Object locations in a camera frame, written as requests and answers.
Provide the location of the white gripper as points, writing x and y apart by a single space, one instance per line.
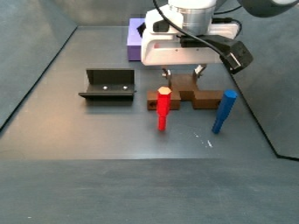
161 41

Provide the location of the brown T-shaped block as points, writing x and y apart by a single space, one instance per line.
186 91

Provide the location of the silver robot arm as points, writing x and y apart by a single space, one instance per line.
183 33

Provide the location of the black angle fixture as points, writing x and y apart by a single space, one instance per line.
110 83

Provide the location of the red hexagonal peg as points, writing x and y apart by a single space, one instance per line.
163 106

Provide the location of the blue hexagonal peg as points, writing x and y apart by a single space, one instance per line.
226 104

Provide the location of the purple base block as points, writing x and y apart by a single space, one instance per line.
134 39

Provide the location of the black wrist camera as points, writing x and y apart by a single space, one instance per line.
234 54

